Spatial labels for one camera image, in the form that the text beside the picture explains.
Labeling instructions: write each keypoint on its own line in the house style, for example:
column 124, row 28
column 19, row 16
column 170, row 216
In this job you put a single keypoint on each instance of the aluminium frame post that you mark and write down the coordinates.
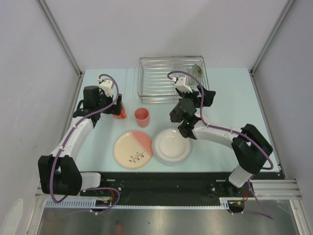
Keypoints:
column 47, row 13
column 272, row 35

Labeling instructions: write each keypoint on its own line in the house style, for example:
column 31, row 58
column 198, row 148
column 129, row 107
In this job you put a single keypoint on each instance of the aluminium front rail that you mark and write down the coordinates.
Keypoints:
column 274, row 188

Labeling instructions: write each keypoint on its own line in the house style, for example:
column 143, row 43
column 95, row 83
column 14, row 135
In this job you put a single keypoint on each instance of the green ceramic bowl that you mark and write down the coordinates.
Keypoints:
column 197, row 72

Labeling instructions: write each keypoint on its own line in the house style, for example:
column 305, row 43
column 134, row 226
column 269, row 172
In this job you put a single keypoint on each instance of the orange white bowl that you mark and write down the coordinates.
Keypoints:
column 205, row 119

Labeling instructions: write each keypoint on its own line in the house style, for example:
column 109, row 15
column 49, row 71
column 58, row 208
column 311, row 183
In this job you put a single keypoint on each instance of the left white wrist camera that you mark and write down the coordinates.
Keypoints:
column 106, row 85

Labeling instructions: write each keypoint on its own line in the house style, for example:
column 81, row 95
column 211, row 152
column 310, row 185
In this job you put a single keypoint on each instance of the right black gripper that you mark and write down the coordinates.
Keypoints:
column 208, row 97

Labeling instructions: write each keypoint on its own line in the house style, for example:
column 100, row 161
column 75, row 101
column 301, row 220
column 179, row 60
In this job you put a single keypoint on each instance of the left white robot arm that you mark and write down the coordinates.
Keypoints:
column 59, row 174

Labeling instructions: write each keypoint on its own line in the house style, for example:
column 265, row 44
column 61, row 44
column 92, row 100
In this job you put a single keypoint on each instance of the pink plastic cup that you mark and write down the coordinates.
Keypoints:
column 142, row 117

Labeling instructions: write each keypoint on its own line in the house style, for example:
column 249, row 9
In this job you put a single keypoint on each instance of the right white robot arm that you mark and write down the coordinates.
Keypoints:
column 251, row 148

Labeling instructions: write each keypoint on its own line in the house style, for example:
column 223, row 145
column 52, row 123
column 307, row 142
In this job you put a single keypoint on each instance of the right aluminium frame post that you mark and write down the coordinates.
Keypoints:
column 272, row 35

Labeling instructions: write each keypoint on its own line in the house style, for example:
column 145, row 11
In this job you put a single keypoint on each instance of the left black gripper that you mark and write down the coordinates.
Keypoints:
column 115, row 109

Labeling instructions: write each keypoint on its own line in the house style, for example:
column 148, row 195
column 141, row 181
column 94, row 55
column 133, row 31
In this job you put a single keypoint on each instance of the white slotted cable duct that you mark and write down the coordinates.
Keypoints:
column 105, row 203

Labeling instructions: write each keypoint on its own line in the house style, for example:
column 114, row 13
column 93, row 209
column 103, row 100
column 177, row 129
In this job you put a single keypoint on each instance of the white deep plate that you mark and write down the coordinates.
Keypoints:
column 170, row 147

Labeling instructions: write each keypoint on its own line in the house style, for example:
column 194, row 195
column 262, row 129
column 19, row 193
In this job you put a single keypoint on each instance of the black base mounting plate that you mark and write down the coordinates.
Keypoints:
column 179, row 201

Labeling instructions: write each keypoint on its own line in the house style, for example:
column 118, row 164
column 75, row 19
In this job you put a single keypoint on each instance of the left aluminium frame post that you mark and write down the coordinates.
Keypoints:
column 47, row 13

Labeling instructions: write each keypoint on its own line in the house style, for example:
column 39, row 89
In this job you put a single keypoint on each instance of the orange mug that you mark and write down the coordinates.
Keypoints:
column 122, row 114

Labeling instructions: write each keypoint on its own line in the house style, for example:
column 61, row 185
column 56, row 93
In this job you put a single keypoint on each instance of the pink cream branch plate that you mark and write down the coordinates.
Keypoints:
column 133, row 150

